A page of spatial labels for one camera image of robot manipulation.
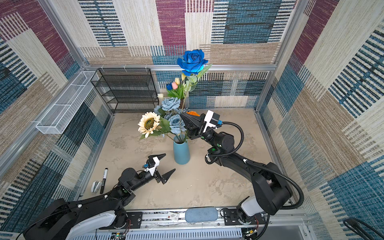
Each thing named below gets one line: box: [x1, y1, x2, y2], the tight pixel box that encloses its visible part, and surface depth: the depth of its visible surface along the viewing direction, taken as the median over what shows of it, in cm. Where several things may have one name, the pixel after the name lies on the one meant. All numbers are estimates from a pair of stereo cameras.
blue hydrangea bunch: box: [154, 97, 190, 134], surface depth 70 cm
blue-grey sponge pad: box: [185, 207, 218, 223], surface depth 74 cm
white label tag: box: [167, 211, 180, 222], surface depth 76 cm
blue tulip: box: [166, 82, 173, 91], surface depth 95 cm
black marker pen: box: [100, 167, 108, 194], surface depth 87 cm
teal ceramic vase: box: [173, 135, 191, 165], surface depth 83 cm
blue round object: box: [177, 49, 213, 77], surface depth 38 cm
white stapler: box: [91, 180, 102, 193], surface depth 84 cm
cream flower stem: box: [137, 111, 177, 143], surface depth 60 cm
